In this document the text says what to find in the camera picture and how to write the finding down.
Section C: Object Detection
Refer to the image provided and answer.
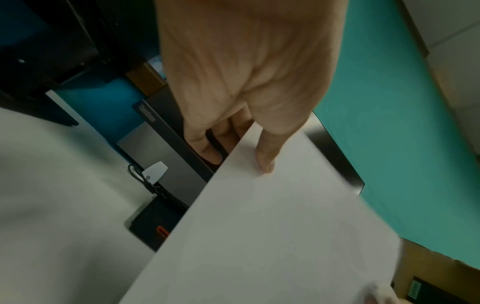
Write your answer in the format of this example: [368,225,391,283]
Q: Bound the person's left hand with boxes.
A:
[154,0,349,174]

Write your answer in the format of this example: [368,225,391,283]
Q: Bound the person's right hand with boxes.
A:
[361,281,406,304]

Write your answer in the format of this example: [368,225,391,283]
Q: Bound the white paper sheet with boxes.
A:
[117,114,406,304]

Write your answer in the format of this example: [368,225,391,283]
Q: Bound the black device with white labels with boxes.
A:
[406,276,480,304]

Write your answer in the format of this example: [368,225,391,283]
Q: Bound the black computer monitor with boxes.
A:
[130,86,367,197]
[0,0,162,93]

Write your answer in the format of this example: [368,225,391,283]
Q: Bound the small brown box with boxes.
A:
[125,60,168,97]

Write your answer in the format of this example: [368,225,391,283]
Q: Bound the white power adapter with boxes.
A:
[142,161,169,185]

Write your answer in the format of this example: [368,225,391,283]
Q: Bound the black monitor stand red slot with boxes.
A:
[123,196,189,253]

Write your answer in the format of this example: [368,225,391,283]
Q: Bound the black flat stand base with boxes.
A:
[0,89,80,128]

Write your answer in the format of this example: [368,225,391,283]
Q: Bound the coiled black cable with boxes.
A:
[127,164,166,197]

